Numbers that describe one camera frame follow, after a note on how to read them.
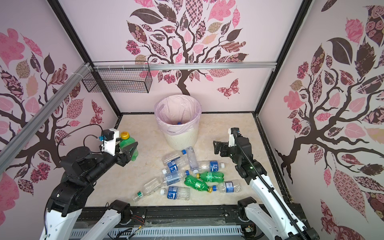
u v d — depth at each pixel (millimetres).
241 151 558
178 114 1014
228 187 778
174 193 759
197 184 793
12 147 506
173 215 757
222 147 670
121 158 512
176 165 858
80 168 407
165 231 700
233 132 657
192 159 918
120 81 1217
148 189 829
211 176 813
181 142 893
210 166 855
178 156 937
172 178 813
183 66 937
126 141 557
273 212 423
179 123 1057
